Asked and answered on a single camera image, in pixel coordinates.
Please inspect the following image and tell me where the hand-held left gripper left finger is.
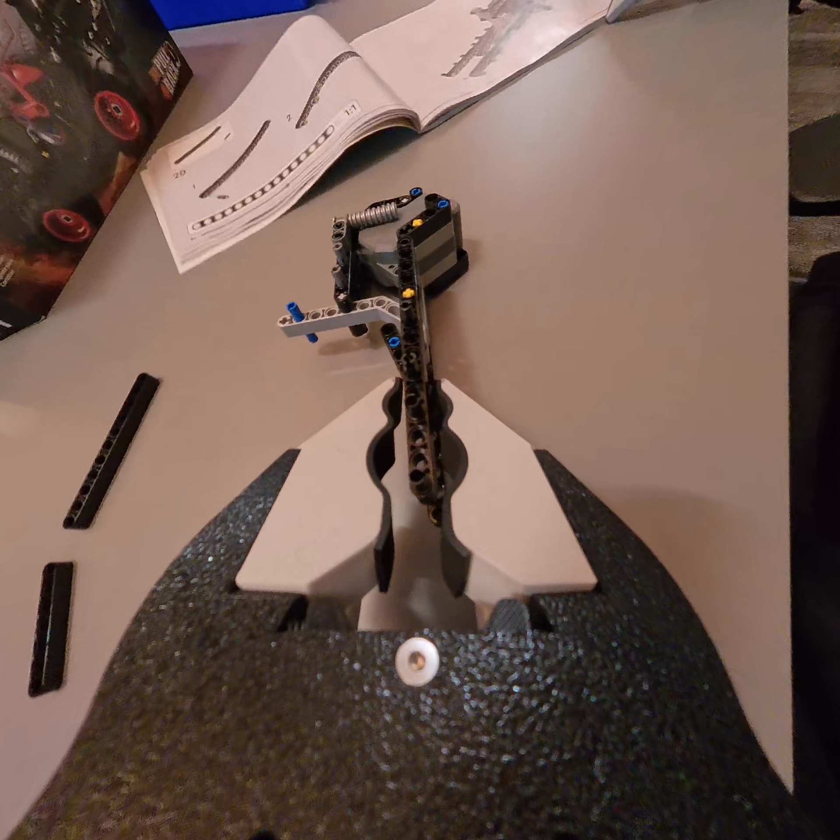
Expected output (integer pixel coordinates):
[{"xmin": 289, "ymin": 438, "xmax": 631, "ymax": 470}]
[{"xmin": 235, "ymin": 379, "xmax": 404, "ymax": 596}]

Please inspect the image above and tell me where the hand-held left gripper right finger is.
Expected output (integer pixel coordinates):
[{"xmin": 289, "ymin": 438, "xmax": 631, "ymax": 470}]
[{"xmin": 440, "ymin": 379, "xmax": 598, "ymax": 613}]

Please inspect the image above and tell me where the black toy brick model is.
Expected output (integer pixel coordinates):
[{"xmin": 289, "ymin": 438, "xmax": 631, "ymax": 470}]
[{"xmin": 274, "ymin": 187, "xmax": 471, "ymax": 526}]

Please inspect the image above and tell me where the long black toy beam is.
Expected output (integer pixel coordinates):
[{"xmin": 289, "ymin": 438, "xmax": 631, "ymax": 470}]
[{"xmin": 62, "ymin": 372, "xmax": 161, "ymax": 531}]

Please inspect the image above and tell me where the short black toy beam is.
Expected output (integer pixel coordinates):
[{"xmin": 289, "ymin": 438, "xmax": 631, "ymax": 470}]
[{"xmin": 28, "ymin": 561, "xmax": 76, "ymax": 698}]

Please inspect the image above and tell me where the dark toy set box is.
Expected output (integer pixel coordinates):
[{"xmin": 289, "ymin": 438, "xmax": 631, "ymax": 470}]
[{"xmin": 0, "ymin": 0, "xmax": 194, "ymax": 342}]

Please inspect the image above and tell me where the open instruction booklet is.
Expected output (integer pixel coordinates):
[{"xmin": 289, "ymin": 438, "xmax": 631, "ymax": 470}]
[{"xmin": 141, "ymin": 0, "xmax": 614, "ymax": 274}]

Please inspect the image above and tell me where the blue storage bin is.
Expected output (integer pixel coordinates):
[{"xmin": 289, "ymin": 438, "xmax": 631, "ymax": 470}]
[{"xmin": 150, "ymin": 0, "xmax": 309, "ymax": 30}]

